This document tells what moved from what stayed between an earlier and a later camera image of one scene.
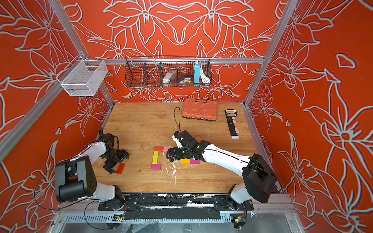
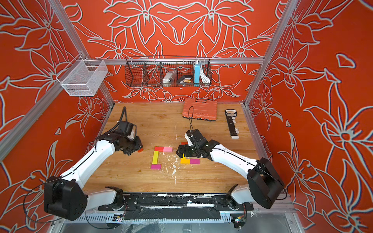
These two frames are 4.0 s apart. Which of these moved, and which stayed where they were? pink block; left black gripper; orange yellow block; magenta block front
Moved: left black gripper
Stayed: pink block; orange yellow block; magenta block front
